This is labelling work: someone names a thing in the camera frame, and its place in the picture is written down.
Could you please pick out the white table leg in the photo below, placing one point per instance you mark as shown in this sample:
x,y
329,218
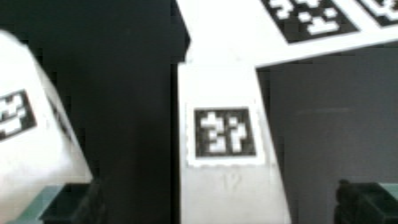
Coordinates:
x,y
41,157
231,189

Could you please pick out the white marker base plate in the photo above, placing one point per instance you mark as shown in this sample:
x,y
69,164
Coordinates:
x,y
266,31

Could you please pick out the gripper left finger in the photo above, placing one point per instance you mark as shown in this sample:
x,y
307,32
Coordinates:
x,y
67,204

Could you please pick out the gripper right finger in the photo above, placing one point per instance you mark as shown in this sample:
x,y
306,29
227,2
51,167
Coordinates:
x,y
366,203

